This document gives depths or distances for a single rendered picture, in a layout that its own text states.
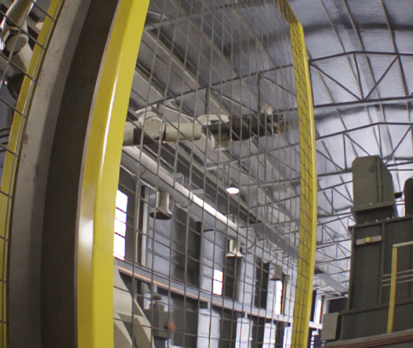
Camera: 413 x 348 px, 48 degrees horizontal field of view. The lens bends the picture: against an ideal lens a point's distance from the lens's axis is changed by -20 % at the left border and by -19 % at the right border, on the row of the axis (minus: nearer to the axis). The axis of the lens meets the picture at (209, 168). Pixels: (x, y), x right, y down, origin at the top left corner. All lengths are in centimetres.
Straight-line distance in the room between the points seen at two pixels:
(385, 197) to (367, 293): 105
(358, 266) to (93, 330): 462
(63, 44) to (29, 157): 11
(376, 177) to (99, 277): 490
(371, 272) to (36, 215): 486
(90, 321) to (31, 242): 33
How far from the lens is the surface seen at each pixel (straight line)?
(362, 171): 552
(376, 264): 516
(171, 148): 743
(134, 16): 86
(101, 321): 68
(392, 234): 521
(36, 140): 38
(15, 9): 137
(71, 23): 44
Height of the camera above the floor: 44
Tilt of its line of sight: 22 degrees up
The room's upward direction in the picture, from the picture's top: 3 degrees clockwise
